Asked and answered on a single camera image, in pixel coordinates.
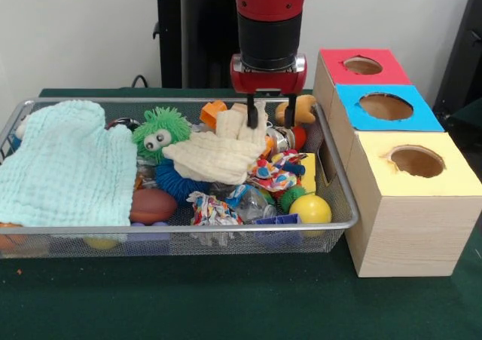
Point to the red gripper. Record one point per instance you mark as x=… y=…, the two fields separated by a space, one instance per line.
x=267 y=80

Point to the brown plush toy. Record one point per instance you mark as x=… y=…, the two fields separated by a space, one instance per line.
x=303 y=110

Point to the cream cloth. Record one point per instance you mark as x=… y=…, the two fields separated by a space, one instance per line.
x=214 y=155

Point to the green spiky puffer toy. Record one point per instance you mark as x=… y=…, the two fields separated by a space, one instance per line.
x=162 y=129

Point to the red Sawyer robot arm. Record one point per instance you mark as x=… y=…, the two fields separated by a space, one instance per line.
x=269 y=34

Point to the clear mesh bin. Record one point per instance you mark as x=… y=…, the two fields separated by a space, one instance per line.
x=331 y=189

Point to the wooden box with three holes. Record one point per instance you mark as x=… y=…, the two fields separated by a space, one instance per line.
x=410 y=227

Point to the silver metal cup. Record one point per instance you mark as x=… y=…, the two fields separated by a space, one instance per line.
x=280 y=138

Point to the red ball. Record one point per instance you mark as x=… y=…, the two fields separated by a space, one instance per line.
x=300 y=138

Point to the orange building block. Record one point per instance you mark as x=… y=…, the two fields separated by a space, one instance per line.
x=211 y=114

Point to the yellow foam block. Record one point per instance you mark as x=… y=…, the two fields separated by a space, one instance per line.
x=309 y=172

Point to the rainbow spiky caterpillar toy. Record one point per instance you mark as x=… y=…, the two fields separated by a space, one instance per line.
x=293 y=196

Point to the clear plastic bottle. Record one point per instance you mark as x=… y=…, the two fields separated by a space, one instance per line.
x=254 y=204

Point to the yellow ball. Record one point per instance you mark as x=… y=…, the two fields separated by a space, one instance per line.
x=310 y=209

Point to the blue building block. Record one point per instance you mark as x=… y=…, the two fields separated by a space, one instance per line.
x=278 y=219

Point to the brown toy football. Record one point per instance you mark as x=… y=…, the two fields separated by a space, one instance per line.
x=152 y=206

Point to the purple building block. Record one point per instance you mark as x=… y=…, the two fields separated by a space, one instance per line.
x=148 y=224

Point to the dark green table cloth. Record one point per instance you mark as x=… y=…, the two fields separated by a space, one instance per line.
x=226 y=298

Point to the black chair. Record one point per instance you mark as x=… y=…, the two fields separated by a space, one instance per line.
x=463 y=61

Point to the mint green cloth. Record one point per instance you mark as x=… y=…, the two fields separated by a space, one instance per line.
x=64 y=166

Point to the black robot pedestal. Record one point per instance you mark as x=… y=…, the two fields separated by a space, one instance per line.
x=196 y=46

